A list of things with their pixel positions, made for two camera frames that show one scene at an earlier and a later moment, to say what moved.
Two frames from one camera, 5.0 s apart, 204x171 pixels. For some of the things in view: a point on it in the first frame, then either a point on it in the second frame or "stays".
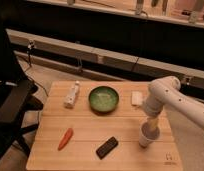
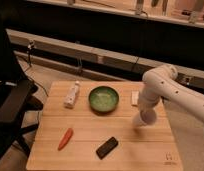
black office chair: [13, 88] stays
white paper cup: [148, 134] to [145, 116]
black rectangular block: [106, 147] stays
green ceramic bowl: [103, 99] stays
